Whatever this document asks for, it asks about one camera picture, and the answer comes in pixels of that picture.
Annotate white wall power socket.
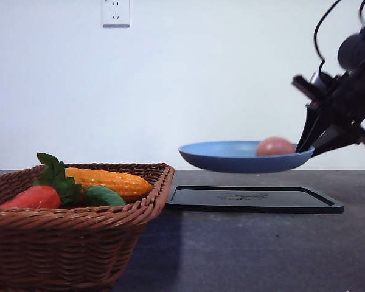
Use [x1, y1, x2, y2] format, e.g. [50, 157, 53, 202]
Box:
[102, 0, 130, 29]

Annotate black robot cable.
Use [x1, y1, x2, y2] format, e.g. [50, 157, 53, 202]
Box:
[313, 0, 341, 73]

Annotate brown egg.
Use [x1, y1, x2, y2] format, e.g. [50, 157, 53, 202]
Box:
[255, 137, 295, 156]

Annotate brown wicker basket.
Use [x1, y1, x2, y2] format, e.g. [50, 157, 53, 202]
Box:
[0, 163, 175, 292]

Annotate orange toy carrot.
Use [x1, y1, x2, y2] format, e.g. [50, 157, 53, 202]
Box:
[0, 185, 61, 209]

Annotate green toy cucumber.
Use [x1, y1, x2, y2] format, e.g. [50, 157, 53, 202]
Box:
[84, 186, 126, 207]

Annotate yellow toy corn cob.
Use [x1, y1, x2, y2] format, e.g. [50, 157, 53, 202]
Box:
[65, 167, 153, 196]

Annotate blue round plate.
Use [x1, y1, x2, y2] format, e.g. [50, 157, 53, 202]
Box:
[179, 141, 315, 173]

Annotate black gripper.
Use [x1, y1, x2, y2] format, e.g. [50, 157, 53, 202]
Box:
[292, 65, 365, 156]

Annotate black rectangular tray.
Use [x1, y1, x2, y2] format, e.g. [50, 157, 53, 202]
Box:
[165, 185, 344, 214]

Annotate green carrot leaves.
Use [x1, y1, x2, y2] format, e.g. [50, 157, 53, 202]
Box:
[33, 153, 82, 205]

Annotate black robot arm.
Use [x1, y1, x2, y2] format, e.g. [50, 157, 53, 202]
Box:
[292, 26, 365, 154]

